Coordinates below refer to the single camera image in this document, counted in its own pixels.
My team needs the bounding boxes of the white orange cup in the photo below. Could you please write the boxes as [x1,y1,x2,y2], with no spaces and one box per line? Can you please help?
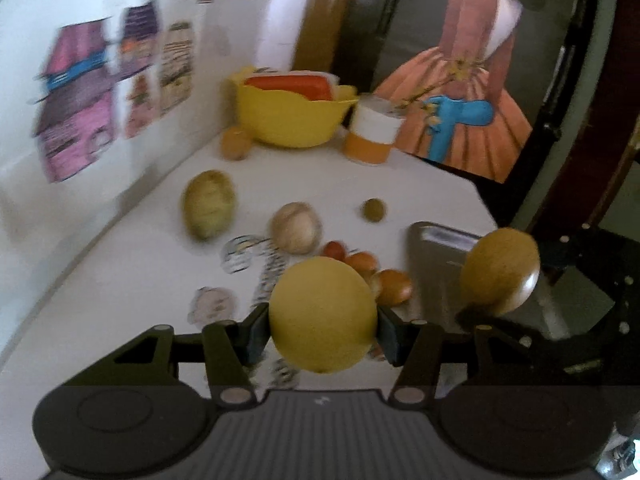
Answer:
[342,94,405,166]

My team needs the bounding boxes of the large yellow lemon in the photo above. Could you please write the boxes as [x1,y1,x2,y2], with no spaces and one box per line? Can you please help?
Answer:
[268,257,378,374]

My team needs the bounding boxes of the woman in dress painting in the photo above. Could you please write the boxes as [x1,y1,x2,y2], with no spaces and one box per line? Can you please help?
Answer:
[372,0,584,184]

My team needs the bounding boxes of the small orange tangerine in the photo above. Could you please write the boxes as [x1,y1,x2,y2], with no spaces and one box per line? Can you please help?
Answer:
[344,252,380,281]

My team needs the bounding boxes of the metal tray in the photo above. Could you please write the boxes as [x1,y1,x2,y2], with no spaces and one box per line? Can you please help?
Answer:
[406,221,570,340]

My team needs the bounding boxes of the small orange fruit by bowl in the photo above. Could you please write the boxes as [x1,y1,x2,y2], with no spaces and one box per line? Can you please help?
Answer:
[219,126,253,162]

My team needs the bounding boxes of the beige peach fruit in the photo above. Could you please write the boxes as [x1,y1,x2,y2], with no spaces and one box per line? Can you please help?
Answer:
[269,202,322,255]

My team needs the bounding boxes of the small red tomato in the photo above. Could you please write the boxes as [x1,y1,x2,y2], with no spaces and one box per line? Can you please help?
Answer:
[321,240,346,261]

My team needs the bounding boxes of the small brown round fruit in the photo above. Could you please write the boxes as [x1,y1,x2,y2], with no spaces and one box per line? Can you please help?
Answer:
[361,198,387,223]

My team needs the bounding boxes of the green oval mango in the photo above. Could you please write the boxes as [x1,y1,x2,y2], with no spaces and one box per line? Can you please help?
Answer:
[181,170,238,240]

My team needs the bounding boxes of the brown round pear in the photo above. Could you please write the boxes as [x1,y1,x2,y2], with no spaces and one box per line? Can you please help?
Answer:
[460,228,541,315]

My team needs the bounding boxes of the yellow plastic bowl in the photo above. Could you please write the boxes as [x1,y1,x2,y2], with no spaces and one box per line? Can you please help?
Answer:
[230,66,358,148]

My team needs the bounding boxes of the orange sponge in bowl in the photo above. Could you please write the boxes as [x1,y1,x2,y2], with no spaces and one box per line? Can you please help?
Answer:
[244,73,334,101]

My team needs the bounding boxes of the colourful house drawings sheet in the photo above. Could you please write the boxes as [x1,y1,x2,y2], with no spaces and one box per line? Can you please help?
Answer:
[34,0,195,182]

